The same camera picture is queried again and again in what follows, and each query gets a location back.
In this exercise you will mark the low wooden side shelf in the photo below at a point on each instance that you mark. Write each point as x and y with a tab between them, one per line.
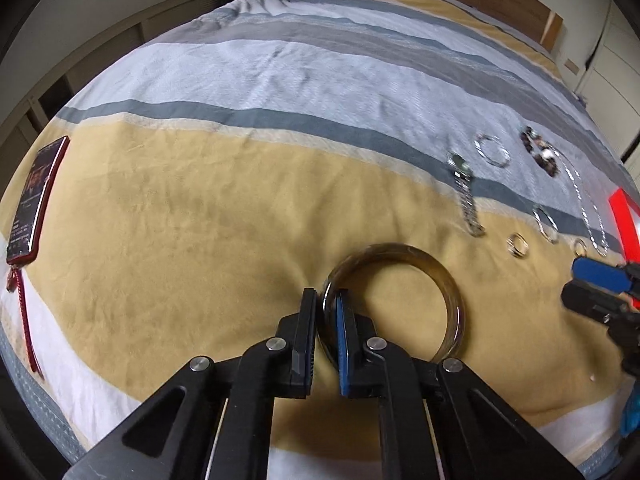
47	97

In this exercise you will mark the amber brown bangle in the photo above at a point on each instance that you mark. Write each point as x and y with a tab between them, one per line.
410	296

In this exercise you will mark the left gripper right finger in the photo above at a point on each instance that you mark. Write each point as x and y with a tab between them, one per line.
359	373

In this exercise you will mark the twisted silver hoop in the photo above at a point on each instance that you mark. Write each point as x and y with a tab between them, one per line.
491	149
546	225

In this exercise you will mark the striped bed cover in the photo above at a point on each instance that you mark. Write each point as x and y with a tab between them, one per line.
218	170

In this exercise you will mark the red jewelry box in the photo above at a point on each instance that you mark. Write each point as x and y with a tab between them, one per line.
626	215

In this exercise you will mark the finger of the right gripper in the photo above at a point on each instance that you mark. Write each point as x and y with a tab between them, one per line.
592	302
601	275

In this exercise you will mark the white wardrobe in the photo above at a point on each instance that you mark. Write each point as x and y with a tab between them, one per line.
604	73

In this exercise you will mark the silver chain watch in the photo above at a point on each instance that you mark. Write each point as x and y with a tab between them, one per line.
463	179

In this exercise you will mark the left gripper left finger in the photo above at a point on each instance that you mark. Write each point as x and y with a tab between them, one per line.
295	363

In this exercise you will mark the red-cased phone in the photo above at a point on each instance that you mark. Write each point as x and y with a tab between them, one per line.
28	219

